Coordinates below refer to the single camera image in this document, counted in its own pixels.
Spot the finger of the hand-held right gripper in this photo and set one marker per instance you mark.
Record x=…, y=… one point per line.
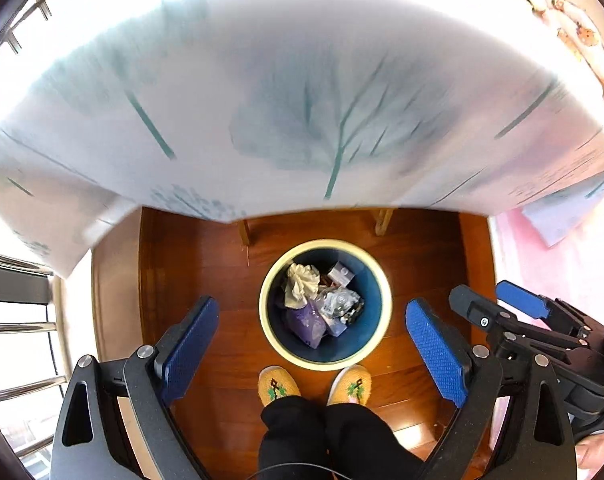
x=474, y=310
x=524, y=300

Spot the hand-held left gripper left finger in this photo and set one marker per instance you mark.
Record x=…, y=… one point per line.
x=189, y=350

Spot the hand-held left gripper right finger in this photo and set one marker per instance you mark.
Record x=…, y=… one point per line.
x=434, y=355

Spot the blue trash bin cream rim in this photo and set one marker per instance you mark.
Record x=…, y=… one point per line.
x=371, y=305

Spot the purple plastic bag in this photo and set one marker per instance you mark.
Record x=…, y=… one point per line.
x=307, y=327

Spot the pale yellow paper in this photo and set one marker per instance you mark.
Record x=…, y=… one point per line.
x=302, y=285

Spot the person's right hand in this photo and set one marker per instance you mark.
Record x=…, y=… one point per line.
x=599, y=450

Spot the bed with pink sheet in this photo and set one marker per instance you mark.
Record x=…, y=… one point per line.
x=511, y=245

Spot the yellow knitted slipper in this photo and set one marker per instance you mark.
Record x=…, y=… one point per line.
x=279, y=385
x=349, y=385

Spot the clear plastic wrapper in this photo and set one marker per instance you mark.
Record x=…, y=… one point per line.
x=337, y=307

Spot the wooden table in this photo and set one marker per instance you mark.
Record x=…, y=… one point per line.
x=381, y=222

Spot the person's black pants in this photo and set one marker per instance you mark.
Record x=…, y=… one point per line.
x=332, y=435

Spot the window with metal grille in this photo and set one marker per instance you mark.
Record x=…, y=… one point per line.
x=12, y=327

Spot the cartoon bear print bolster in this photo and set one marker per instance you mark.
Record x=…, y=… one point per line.
x=581, y=35

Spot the tree print tablecloth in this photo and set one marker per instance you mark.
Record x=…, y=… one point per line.
x=282, y=85

